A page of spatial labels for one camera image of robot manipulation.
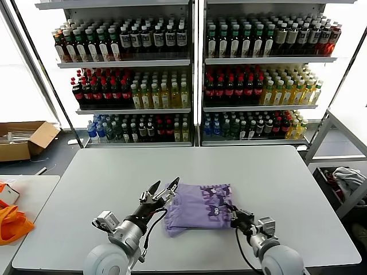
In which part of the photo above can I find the black plastic crate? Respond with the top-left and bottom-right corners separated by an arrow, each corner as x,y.
311,166 -> 359,211

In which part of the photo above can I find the cola bottle red cap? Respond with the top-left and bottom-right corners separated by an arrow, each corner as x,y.
244,75 -> 255,104
81,80 -> 93,107
214,76 -> 226,104
224,76 -> 236,104
204,77 -> 216,104
91,80 -> 103,107
100,80 -> 112,107
253,75 -> 264,104
120,80 -> 132,107
234,76 -> 246,104
71,81 -> 84,106
110,80 -> 122,107

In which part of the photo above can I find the clear plastic packaging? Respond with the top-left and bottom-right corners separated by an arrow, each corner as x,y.
0,130 -> 32,144

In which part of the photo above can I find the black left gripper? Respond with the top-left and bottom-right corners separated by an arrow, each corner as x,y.
131,176 -> 181,227

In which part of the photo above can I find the red cloth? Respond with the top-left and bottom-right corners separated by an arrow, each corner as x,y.
323,169 -> 345,202

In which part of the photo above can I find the dark bottle beige label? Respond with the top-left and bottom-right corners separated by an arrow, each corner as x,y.
286,22 -> 300,55
275,22 -> 288,55

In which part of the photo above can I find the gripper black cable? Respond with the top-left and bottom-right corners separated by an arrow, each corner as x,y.
142,208 -> 169,263
235,227 -> 259,272

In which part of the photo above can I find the orange cloth bag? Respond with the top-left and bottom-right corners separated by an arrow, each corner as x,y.
0,200 -> 35,246

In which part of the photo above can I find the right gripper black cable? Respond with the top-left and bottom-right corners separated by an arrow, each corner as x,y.
235,227 -> 259,272

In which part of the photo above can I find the brown cardboard box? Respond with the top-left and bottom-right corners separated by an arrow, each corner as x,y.
0,121 -> 60,163

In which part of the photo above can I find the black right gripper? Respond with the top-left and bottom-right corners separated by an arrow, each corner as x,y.
229,205 -> 255,230

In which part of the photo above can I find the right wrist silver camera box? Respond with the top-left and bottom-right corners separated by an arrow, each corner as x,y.
257,217 -> 278,240

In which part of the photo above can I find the amber tea bottle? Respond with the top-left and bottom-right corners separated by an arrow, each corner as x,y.
52,30 -> 66,63

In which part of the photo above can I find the red drink bottle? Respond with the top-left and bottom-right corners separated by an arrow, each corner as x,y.
328,25 -> 342,57

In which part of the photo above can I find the grey crumpled cloth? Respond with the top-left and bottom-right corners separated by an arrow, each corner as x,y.
331,167 -> 367,196

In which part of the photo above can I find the black diagonal pole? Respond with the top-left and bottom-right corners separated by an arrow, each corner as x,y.
10,0 -> 80,149
305,27 -> 367,150

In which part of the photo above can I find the small cola bottle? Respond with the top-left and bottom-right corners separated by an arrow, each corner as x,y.
165,120 -> 174,143
155,120 -> 166,143
280,116 -> 290,139
271,116 -> 281,139

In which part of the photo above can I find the dark bottle white square label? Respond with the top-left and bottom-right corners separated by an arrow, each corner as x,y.
318,24 -> 332,56
119,26 -> 131,58
309,23 -> 322,55
130,25 -> 142,57
298,22 -> 311,55
152,25 -> 165,57
140,25 -> 152,57
175,24 -> 188,57
164,25 -> 176,57

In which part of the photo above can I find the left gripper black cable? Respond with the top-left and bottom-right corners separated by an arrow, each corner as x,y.
142,208 -> 169,263

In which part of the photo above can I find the dark tea bottle green label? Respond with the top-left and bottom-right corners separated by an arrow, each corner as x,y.
263,23 -> 275,56
62,29 -> 77,63
241,24 -> 252,56
96,27 -> 111,62
73,28 -> 88,62
229,25 -> 241,57
206,25 -> 218,57
108,27 -> 122,62
217,25 -> 229,57
84,27 -> 99,62
252,24 -> 264,56

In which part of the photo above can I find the white and orange box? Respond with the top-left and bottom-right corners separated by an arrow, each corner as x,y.
0,180 -> 20,206

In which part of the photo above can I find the brown shoe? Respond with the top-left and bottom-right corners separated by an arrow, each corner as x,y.
351,223 -> 367,244

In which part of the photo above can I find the purple t-shirt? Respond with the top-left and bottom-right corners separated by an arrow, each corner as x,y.
163,183 -> 239,238

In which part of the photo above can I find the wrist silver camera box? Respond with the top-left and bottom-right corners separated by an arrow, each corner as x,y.
96,210 -> 120,230
257,217 -> 278,240

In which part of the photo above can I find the grey metal rack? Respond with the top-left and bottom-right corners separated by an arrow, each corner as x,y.
303,107 -> 367,220

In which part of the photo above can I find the left wrist camera cable loop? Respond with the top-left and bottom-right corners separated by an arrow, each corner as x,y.
91,219 -> 111,234

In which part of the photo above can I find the grey metal drinks shelf unit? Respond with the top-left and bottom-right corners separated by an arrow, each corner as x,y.
34,0 -> 198,148
200,0 -> 355,150

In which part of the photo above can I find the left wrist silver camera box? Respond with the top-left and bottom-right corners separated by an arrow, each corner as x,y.
96,210 -> 120,230

